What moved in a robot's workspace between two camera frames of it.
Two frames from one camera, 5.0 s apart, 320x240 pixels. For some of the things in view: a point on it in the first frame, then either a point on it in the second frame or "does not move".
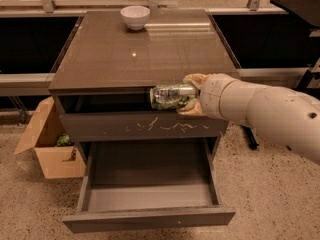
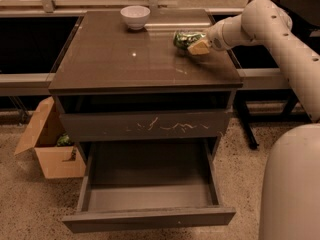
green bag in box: [63, 140] does not move
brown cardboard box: [44, 128] does not move
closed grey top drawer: [86, 127] does not move
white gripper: [211, 95] -> [216, 39]
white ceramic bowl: [135, 16] does not move
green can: [171, 96] -> [183, 39]
